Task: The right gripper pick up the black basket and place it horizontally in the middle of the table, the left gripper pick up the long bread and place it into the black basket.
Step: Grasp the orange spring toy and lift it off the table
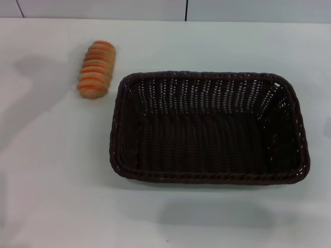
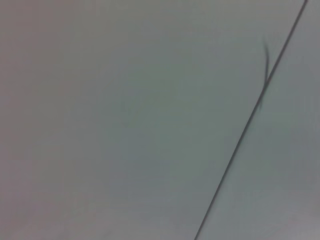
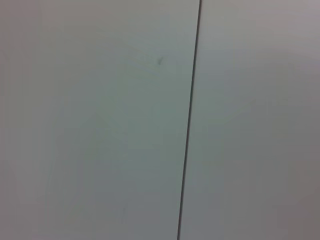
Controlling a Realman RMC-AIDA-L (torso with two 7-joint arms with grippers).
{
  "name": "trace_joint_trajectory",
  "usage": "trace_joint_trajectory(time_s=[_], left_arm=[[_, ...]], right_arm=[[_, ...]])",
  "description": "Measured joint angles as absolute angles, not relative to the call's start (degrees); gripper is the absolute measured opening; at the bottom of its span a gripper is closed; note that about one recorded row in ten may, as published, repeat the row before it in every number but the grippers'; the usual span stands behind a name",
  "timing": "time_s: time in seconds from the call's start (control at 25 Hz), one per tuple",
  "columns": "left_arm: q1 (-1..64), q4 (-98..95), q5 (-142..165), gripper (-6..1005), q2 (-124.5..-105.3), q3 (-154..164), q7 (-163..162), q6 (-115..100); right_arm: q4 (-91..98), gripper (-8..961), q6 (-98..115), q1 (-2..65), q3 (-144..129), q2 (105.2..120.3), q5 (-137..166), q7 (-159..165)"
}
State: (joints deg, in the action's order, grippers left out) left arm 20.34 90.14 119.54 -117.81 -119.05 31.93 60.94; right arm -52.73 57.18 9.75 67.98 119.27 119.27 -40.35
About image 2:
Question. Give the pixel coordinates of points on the thin dark curved strand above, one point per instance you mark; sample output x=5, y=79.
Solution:
x=267, y=60

